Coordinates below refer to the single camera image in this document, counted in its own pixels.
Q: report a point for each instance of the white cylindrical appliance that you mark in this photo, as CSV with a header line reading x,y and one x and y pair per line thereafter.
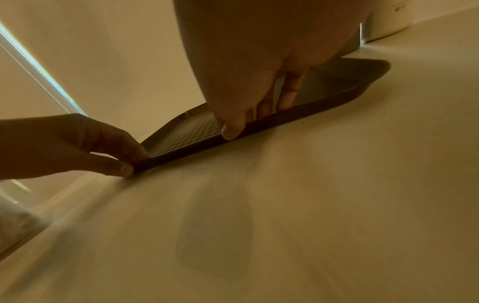
x,y
385,17

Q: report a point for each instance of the person's right hand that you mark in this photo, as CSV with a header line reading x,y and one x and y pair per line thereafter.
x,y
254,47

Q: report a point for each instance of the person's left hand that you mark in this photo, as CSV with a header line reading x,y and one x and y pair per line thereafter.
x,y
56,145

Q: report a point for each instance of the brown textured serving tray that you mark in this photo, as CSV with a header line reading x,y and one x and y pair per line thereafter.
x,y
299,97

